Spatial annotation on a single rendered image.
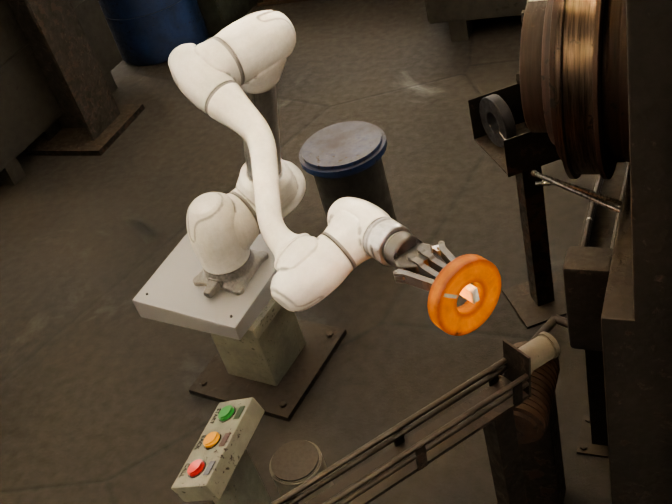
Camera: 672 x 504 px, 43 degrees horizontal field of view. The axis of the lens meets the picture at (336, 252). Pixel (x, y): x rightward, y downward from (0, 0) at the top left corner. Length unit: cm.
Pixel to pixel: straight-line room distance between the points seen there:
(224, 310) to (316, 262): 83
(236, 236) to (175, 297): 29
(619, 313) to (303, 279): 61
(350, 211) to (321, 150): 128
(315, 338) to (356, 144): 70
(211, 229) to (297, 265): 74
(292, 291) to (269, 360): 101
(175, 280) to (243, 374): 40
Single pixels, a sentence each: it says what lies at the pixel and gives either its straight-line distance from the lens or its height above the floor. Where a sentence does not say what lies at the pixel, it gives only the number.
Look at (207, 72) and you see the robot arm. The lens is 201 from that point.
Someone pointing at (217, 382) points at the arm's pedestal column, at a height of 2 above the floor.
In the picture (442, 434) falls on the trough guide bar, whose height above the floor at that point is 68.
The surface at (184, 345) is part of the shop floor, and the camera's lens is 312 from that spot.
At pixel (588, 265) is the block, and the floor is 80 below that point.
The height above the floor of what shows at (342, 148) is 43.
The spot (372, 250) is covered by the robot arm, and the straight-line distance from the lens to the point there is 173.
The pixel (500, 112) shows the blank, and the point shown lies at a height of 73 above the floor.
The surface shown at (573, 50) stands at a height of 124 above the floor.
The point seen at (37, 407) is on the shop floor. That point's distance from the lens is 320.
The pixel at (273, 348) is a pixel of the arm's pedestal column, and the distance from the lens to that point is 273.
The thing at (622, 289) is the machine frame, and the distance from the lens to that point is 163.
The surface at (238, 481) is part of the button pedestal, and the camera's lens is 198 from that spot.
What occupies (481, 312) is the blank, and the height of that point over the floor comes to 86.
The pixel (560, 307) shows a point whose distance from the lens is 285.
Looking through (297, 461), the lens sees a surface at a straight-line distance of 192.
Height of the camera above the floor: 198
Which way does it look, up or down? 37 degrees down
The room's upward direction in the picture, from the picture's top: 17 degrees counter-clockwise
